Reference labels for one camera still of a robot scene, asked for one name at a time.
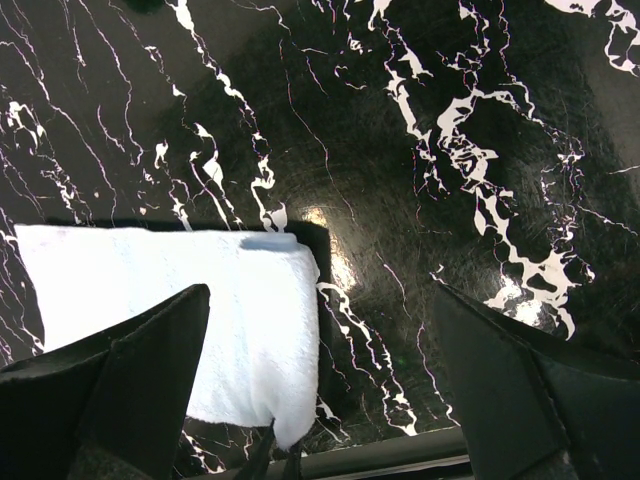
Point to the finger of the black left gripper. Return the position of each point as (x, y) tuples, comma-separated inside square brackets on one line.
[(293, 469), (257, 465)]

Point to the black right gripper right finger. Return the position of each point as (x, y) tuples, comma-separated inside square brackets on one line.
[(532, 406)]

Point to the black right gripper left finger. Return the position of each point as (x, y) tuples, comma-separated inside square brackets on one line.
[(122, 393)]

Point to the light blue towel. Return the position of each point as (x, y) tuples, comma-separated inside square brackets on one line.
[(243, 304)]

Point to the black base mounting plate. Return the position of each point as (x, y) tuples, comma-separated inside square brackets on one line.
[(402, 454)]

